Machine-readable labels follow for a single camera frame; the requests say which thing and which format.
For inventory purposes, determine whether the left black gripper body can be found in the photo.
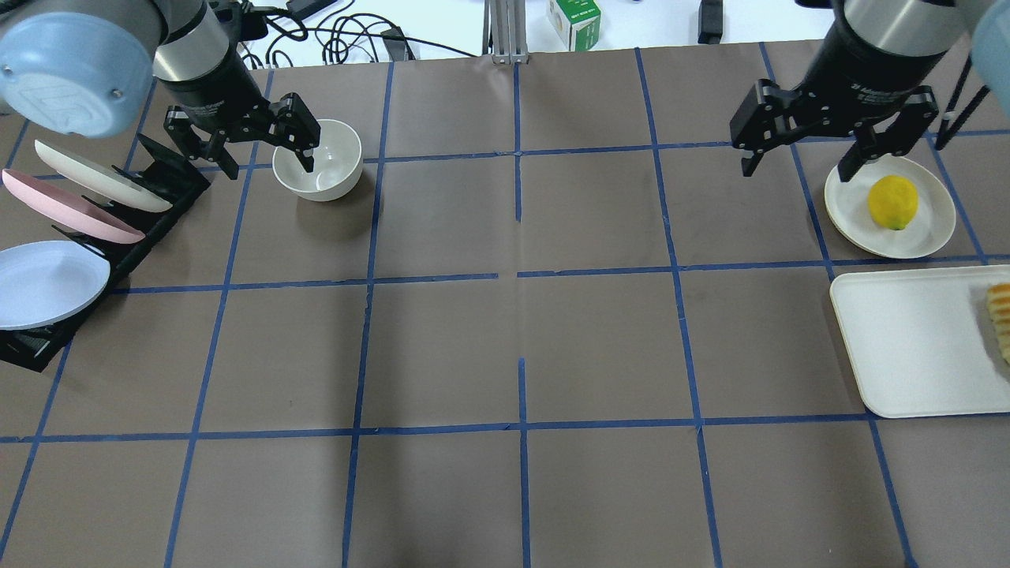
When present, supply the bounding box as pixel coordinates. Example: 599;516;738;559
163;71;315;150

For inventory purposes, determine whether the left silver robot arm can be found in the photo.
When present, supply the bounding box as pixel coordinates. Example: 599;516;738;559
1;1;321;178

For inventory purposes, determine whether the black power adapter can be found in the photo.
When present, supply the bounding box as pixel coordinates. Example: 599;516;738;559
697;0;724;44

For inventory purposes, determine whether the aluminium frame post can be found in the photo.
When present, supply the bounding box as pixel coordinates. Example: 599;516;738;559
482;1;528;65

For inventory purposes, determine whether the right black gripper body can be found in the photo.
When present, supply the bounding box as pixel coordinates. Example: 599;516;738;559
730;32;939;151

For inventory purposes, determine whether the yellow lemon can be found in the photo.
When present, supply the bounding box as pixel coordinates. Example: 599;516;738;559
866;175;919;231

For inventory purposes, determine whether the white rectangular tray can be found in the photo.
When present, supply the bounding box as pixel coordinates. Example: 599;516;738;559
829;265;1009;418

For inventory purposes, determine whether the pink plate in rack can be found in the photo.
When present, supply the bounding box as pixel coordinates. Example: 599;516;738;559
2;169;145;245

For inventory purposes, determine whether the light blue plate in rack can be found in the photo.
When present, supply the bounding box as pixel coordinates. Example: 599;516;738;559
1;241;111;332

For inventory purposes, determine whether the cream plate in rack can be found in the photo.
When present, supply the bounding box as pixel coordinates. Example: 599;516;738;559
35;139;172;213

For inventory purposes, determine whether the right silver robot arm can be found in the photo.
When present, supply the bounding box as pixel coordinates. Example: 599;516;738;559
729;1;1009;182

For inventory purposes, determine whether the cream ceramic bowl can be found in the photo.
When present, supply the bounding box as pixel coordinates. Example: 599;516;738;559
273;119;364;202

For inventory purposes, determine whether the green white small box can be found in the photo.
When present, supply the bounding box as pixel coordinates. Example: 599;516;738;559
546;1;602;53

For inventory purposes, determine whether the white round plate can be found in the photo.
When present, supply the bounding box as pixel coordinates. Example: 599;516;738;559
824;157;956;260

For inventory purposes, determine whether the black dish rack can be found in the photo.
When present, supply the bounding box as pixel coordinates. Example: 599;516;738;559
2;136;211;372

